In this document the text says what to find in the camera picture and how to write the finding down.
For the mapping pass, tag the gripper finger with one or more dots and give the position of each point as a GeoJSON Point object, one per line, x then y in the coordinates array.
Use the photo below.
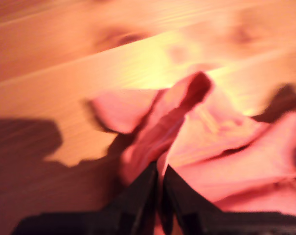
{"type": "Point", "coordinates": [187, 208]}
{"type": "Point", "coordinates": [128, 208]}

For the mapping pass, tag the red underwear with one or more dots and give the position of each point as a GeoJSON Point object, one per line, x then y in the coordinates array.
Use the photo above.
{"type": "Point", "coordinates": [211, 159]}

